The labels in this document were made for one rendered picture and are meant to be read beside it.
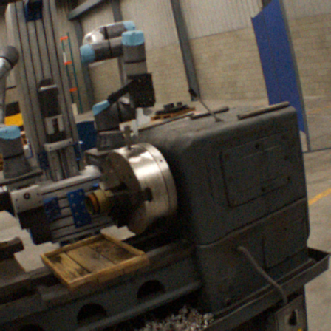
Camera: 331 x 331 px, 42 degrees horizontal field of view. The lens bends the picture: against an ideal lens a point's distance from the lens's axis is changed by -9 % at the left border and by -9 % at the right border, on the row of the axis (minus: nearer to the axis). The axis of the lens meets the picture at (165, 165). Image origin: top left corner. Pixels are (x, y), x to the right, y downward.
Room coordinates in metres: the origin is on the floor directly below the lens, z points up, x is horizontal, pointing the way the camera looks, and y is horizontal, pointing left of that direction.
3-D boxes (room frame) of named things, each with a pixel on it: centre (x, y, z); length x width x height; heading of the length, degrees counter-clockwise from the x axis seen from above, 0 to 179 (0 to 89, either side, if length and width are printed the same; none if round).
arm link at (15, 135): (2.08, 0.70, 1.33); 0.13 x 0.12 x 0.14; 50
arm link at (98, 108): (2.27, 0.23, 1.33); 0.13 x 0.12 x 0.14; 96
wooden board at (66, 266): (1.55, 0.33, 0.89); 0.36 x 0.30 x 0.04; 29
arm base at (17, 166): (2.07, 0.69, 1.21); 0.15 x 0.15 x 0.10
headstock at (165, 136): (1.88, -0.22, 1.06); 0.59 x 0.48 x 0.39; 119
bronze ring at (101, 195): (1.60, 0.25, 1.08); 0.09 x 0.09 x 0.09; 29
